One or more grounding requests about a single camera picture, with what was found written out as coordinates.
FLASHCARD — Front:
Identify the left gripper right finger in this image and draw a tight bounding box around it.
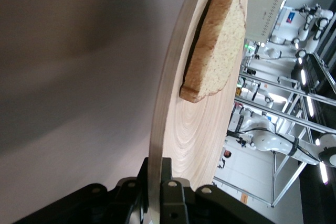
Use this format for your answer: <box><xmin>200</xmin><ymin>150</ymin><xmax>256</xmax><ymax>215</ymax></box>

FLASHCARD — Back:
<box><xmin>159</xmin><ymin>157</ymin><xmax>192</xmax><ymax>224</ymax></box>

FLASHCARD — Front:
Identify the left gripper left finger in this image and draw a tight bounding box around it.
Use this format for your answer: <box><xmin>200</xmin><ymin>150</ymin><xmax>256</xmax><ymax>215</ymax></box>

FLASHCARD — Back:
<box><xmin>114</xmin><ymin>156</ymin><xmax>152</xmax><ymax>224</ymax></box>

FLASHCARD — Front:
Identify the round wooden plate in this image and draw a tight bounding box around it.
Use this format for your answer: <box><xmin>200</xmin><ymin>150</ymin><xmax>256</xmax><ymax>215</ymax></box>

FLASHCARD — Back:
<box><xmin>148</xmin><ymin>0</ymin><xmax>249</xmax><ymax>224</ymax></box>

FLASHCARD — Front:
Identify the slice of brown bread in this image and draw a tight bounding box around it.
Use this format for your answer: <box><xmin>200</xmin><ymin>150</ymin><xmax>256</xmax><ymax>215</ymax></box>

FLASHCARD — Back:
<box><xmin>179</xmin><ymin>0</ymin><xmax>247</xmax><ymax>104</ymax></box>

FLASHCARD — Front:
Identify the beige chrome two-slot toaster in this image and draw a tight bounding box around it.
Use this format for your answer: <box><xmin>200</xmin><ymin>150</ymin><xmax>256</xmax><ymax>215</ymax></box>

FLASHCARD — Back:
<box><xmin>245</xmin><ymin>0</ymin><xmax>290</xmax><ymax>45</ymax></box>

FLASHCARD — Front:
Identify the brown table cover sheet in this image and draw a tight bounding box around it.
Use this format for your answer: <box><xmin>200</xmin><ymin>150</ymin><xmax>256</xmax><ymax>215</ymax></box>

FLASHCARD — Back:
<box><xmin>0</xmin><ymin>0</ymin><xmax>201</xmax><ymax>224</ymax></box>

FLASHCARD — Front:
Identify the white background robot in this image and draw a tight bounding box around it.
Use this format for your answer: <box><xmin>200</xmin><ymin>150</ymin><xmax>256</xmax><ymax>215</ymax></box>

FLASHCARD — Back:
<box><xmin>295</xmin><ymin>3</ymin><xmax>334</xmax><ymax>49</ymax></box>

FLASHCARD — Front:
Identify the metal frame rack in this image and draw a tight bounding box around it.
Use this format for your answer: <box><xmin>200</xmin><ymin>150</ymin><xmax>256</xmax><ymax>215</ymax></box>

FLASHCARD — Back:
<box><xmin>213</xmin><ymin>71</ymin><xmax>336</xmax><ymax>208</ymax></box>

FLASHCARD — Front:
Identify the blue wall sign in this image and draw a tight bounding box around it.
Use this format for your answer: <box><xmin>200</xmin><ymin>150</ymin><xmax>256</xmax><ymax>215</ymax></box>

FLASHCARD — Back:
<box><xmin>284</xmin><ymin>12</ymin><xmax>297</xmax><ymax>25</ymax></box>

